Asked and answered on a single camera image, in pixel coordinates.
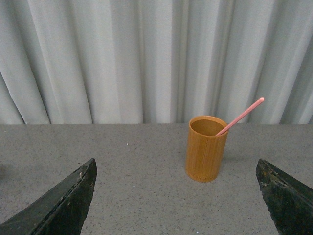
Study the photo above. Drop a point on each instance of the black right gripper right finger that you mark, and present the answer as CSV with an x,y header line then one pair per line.
x,y
289,201

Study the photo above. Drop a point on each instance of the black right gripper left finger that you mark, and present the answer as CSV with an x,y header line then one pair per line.
x,y
60,211

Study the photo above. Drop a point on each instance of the pink chopstick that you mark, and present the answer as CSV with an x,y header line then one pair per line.
x,y
242,115

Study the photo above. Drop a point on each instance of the bamboo chopstick holder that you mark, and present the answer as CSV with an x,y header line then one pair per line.
x,y
205,148

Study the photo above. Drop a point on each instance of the white curtain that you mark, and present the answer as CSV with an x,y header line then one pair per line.
x,y
155,61

